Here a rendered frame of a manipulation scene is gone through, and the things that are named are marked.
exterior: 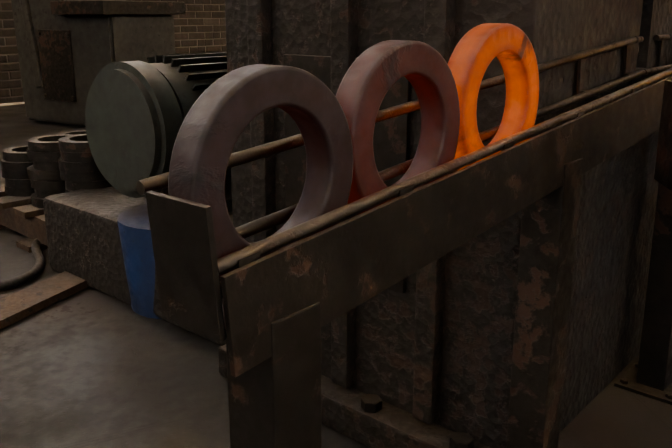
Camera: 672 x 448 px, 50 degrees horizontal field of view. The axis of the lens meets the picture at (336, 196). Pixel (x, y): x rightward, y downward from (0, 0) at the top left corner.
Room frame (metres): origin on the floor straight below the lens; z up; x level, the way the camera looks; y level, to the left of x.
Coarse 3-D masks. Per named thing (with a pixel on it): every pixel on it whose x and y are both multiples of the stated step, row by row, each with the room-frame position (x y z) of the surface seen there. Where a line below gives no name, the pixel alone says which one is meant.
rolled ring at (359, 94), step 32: (352, 64) 0.70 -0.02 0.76; (384, 64) 0.69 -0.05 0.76; (416, 64) 0.73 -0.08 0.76; (352, 96) 0.67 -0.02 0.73; (384, 96) 0.69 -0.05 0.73; (448, 96) 0.78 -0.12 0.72; (352, 128) 0.66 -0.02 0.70; (448, 128) 0.78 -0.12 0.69; (416, 160) 0.78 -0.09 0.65; (448, 160) 0.78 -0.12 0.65; (352, 192) 0.67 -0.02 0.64
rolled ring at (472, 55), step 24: (480, 24) 0.87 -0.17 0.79; (504, 24) 0.86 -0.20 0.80; (456, 48) 0.83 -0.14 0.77; (480, 48) 0.82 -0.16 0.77; (504, 48) 0.86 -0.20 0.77; (528, 48) 0.90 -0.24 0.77; (456, 72) 0.81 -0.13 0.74; (480, 72) 0.82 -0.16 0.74; (504, 72) 0.92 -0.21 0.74; (528, 72) 0.91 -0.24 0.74; (528, 96) 0.91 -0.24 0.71; (504, 120) 0.92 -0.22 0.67; (528, 120) 0.91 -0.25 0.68; (480, 144) 0.83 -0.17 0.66
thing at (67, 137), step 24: (48, 144) 2.45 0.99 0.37; (72, 144) 2.27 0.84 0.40; (24, 168) 2.59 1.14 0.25; (48, 168) 2.44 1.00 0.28; (72, 168) 2.27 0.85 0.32; (96, 168) 2.28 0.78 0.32; (0, 192) 2.67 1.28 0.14; (24, 192) 2.60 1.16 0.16; (48, 192) 2.44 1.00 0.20; (0, 216) 2.65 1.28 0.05; (24, 216) 2.38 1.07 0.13; (24, 240) 2.45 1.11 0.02
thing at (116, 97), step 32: (128, 64) 1.96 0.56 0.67; (160, 64) 2.05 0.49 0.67; (192, 64) 2.05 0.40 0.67; (224, 64) 2.14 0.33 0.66; (96, 96) 2.03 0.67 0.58; (128, 96) 1.93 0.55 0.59; (160, 96) 1.89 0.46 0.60; (192, 96) 1.98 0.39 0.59; (96, 128) 2.04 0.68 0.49; (128, 128) 1.94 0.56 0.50; (160, 128) 1.87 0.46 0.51; (96, 160) 2.05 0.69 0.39; (128, 160) 1.94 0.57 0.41; (160, 160) 1.88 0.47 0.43; (96, 192) 2.24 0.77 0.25; (128, 192) 1.99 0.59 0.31; (160, 192) 1.98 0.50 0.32; (64, 224) 2.11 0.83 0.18; (96, 224) 1.99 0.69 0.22; (64, 256) 2.12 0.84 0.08; (96, 256) 2.00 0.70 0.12; (96, 288) 2.01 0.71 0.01; (128, 288) 1.89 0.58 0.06
